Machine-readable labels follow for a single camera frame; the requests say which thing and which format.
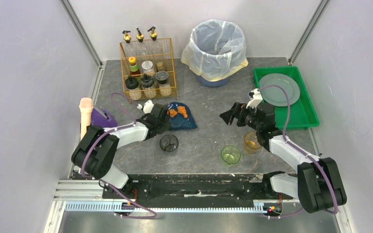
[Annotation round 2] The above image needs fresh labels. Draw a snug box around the blue ribbed dish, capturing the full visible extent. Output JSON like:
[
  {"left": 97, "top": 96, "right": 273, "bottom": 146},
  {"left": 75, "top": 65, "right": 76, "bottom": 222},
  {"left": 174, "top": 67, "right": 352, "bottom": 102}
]
[{"left": 166, "top": 102, "right": 198, "bottom": 131}]

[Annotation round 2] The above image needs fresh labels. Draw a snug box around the grey-green round plate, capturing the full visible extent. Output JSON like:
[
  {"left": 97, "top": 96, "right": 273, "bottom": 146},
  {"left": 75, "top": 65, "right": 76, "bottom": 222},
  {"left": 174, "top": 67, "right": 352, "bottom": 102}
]
[{"left": 259, "top": 73, "right": 301, "bottom": 107}]

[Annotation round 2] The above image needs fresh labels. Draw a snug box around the black flip-cap spice jar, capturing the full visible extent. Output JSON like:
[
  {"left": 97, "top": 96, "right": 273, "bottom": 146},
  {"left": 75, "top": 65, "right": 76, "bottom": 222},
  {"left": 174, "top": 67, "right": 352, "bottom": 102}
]
[{"left": 141, "top": 75, "right": 156, "bottom": 99}]

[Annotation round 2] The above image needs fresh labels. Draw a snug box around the black cap spice jar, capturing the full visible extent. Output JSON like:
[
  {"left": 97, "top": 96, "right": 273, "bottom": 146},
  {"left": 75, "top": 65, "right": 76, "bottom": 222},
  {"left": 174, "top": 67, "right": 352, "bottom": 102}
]
[{"left": 125, "top": 75, "right": 142, "bottom": 100}]

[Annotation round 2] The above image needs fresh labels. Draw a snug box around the small yellow oil bottle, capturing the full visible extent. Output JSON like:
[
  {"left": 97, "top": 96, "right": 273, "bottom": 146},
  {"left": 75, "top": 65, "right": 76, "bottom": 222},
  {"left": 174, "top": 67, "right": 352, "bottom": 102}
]
[{"left": 156, "top": 62, "right": 166, "bottom": 71}]

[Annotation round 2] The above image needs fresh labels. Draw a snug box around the red sauce bottle green label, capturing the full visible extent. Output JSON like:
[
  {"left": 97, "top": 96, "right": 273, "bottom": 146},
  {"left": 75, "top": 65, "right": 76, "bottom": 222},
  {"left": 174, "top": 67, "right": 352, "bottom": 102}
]
[{"left": 128, "top": 56, "right": 141, "bottom": 78}]

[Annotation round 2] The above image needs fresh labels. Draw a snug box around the brown-sauce bottle gold spout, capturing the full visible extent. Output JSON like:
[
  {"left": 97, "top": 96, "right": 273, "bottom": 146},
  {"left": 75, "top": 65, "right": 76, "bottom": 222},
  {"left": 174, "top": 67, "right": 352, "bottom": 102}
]
[{"left": 136, "top": 28, "right": 151, "bottom": 60}]

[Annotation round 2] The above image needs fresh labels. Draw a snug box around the clear oil bottle gold spout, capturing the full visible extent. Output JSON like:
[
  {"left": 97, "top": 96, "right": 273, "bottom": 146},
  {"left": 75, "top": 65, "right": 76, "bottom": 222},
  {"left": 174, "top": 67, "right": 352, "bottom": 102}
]
[{"left": 122, "top": 30, "right": 136, "bottom": 58}]

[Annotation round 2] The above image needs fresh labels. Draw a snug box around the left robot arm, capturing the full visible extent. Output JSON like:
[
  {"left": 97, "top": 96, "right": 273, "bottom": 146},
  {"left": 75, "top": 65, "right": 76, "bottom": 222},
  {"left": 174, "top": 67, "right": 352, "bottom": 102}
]
[{"left": 71, "top": 103, "right": 170, "bottom": 189}]

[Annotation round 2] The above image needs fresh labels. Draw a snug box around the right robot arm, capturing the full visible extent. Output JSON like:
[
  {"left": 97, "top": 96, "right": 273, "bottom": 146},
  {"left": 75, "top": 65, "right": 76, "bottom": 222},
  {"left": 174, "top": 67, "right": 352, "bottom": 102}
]
[{"left": 220, "top": 102, "right": 347, "bottom": 214}]

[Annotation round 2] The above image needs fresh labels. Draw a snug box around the dark smoky glass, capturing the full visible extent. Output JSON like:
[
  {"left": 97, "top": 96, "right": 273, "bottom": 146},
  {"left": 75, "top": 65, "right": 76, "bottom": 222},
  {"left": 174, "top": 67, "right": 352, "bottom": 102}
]
[{"left": 159, "top": 134, "right": 179, "bottom": 153}]

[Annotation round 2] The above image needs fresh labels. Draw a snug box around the fried piece on blue dish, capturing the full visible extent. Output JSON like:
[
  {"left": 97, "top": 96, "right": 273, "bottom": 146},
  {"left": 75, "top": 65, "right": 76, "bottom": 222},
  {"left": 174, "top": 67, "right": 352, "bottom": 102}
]
[{"left": 177, "top": 106, "right": 188, "bottom": 118}]

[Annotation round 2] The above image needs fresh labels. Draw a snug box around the amber glass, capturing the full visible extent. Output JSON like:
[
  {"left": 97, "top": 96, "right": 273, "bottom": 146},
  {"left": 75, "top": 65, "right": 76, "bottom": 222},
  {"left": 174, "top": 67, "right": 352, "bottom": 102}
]
[{"left": 244, "top": 131, "right": 262, "bottom": 154}]

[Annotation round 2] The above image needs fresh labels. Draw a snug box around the green glass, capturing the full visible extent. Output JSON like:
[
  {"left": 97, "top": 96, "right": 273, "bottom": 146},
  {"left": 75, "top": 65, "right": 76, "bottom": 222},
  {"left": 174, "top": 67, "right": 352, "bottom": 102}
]
[{"left": 221, "top": 145, "right": 241, "bottom": 165}]

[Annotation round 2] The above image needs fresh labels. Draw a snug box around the green plastic tray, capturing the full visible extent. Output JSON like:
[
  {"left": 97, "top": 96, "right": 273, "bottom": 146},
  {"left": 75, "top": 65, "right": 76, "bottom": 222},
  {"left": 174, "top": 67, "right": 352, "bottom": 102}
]
[{"left": 253, "top": 66, "right": 320, "bottom": 130}]

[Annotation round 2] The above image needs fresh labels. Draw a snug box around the purple box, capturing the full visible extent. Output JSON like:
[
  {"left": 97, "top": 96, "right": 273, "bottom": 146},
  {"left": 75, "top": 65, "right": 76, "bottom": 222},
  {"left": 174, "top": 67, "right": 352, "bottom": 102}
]
[{"left": 91, "top": 106, "right": 118, "bottom": 128}]

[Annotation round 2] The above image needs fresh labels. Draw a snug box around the bin with plastic liner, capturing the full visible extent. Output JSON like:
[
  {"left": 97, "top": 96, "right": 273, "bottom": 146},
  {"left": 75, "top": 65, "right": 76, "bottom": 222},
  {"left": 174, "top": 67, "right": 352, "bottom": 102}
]
[{"left": 181, "top": 19, "right": 248, "bottom": 87}]

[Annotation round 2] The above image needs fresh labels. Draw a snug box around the beige microphone on stand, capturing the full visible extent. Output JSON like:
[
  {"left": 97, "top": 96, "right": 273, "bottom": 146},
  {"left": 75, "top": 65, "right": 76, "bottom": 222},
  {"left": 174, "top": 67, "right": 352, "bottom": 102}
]
[{"left": 79, "top": 97, "right": 94, "bottom": 140}]

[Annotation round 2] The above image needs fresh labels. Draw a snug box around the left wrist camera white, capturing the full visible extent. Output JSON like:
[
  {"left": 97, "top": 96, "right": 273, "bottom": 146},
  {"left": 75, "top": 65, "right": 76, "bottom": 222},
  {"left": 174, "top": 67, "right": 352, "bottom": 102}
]
[{"left": 137, "top": 100, "right": 154, "bottom": 114}]

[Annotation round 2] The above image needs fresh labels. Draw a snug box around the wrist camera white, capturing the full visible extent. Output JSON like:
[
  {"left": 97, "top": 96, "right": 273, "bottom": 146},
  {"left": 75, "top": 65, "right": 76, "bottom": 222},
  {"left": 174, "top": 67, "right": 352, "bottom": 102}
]
[
  {"left": 137, "top": 100, "right": 154, "bottom": 114},
  {"left": 246, "top": 88, "right": 263, "bottom": 109}
]

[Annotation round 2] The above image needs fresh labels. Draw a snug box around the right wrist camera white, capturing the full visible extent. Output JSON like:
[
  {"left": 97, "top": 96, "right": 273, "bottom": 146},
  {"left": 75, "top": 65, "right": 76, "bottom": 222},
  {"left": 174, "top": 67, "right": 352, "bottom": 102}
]
[{"left": 246, "top": 88, "right": 263, "bottom": 109}]

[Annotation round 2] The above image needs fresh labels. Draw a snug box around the yellow wire rack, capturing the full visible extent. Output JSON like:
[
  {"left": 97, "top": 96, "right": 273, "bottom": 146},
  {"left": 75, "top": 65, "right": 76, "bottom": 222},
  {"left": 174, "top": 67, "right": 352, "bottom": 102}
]
[{"left": 119, "top": 38, "right": 178, "bottom": 100}]

